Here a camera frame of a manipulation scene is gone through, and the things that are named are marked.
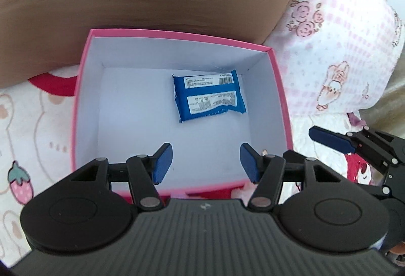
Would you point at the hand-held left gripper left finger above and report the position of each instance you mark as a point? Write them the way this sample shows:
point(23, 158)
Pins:
point(163, 163)

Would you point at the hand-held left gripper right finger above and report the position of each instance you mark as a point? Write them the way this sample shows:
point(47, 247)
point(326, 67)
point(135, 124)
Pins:
point(248, 163)

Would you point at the pink cardboard box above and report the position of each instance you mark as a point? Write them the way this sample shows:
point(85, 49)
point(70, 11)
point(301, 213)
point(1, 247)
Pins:
point(136, 124)

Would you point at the cartoon printed bed sheet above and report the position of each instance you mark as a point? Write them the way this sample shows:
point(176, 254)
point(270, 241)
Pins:
point(38, 137)

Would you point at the pink floral pillow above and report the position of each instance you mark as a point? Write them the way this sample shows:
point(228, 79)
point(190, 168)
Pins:
point(335, 42)

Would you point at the blue snack packet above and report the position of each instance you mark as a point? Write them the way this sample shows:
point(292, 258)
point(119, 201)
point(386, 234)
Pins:
point(208, 95)

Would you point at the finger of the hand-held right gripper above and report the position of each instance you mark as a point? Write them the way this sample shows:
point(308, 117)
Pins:
point(389, 189)
point(332, 138)

